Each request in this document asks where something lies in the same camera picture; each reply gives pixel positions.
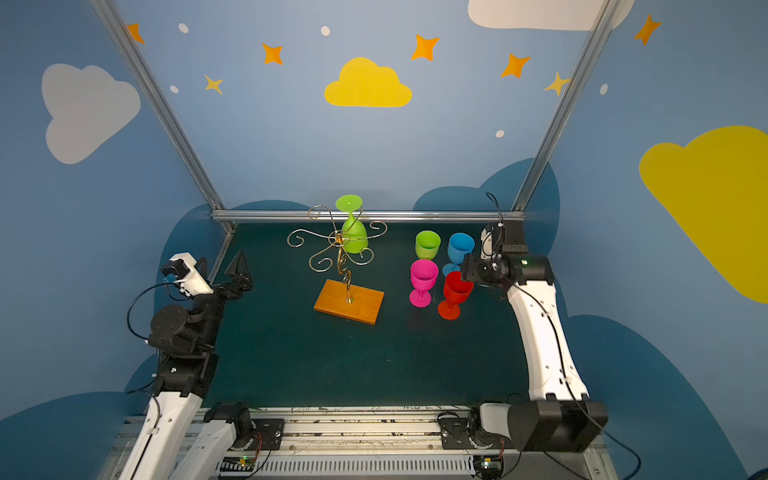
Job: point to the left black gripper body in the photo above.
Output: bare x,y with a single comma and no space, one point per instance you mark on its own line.
224,286

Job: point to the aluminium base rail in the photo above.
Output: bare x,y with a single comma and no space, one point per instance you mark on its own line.
398,442

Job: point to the left small circuit board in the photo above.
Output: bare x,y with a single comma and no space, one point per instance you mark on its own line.
236,466

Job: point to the small circuit board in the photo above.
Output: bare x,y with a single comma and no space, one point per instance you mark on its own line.
487,467
236,466

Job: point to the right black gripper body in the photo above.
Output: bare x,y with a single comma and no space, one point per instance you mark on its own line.
475,267

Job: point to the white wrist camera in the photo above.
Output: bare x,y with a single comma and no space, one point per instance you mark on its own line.
491,240
181,270

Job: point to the right small circuit board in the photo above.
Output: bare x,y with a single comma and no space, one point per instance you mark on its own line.
487,467

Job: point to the green wine glass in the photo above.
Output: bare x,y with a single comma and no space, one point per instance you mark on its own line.
354,233
427,244

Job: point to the left aluminium frame post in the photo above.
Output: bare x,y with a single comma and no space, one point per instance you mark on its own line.
113,22

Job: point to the right aluminium frame post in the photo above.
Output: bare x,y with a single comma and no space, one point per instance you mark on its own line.
586,61

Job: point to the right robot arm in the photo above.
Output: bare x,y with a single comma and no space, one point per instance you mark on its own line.
559,415

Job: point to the aluminium frame post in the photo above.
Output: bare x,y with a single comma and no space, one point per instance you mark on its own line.
586,61
113,22

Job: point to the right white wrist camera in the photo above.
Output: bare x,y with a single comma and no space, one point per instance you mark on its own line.
491,240

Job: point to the pink wine glass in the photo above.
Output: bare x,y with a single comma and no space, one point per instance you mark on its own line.
423,277

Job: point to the back aluminium frame bar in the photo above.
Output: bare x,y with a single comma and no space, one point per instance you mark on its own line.
294,216

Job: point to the red wine glass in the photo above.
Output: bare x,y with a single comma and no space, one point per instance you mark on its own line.
456,291

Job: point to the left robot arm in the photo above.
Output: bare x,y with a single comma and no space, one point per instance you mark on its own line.
185,339

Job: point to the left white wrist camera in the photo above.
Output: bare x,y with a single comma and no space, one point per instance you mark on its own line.
181,270

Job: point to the blue wine glass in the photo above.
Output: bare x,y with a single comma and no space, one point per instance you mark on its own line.
459,245

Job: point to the wooden base wire glass rack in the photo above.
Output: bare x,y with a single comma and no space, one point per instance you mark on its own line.
342,298

